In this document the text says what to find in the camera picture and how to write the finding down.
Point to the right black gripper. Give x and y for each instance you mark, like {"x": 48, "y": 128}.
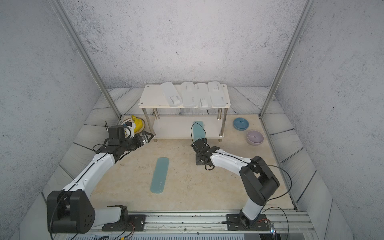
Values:
{"x": 197, "y": 161}

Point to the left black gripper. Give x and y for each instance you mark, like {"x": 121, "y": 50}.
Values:
{"x": 142, "y": 141}

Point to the teal pencil case with label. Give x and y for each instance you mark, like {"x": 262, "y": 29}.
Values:
{"x": 198, "y": 131}

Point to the clear pencil case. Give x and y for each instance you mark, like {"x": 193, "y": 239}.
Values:
{"x": 217, "y": 94}
{"x": 171, "y": 94}
{"x": 189, "y": 95}
{"x": 204, "y": 101}

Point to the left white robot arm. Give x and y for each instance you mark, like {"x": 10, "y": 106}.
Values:
{"x": 69, "y": 211}

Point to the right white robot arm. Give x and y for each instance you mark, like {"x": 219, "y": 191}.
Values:
{"x": 259, "y": 181}

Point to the white two-tier shelf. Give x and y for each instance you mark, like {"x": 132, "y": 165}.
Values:
{"x": 176, "y": 123}

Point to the yellow banana bunch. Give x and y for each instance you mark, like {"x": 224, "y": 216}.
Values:
{"x": 139, "y": 124}

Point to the blue ceramic bowl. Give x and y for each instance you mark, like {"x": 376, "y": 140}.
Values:
{"x": 241, "y": 124}

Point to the purple ceramic bowl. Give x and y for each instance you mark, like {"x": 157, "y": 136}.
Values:
{"x": 254, "y": 138}

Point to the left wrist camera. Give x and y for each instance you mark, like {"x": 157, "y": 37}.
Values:
{"x": 121, "y": 132}

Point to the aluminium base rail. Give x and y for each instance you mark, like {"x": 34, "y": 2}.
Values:
{"x": 272, "y": 224}

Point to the left aluminium frame post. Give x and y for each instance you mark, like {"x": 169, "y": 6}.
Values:
{"x": 66, "y": 23}

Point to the aluminium frame post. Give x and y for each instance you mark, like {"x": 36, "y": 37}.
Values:
{"x": 288, "y": 55}
{"x": 66, "y": 23}

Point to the right aluminium frame post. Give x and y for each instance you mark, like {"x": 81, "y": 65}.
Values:
{"x": 288, "y": 55}

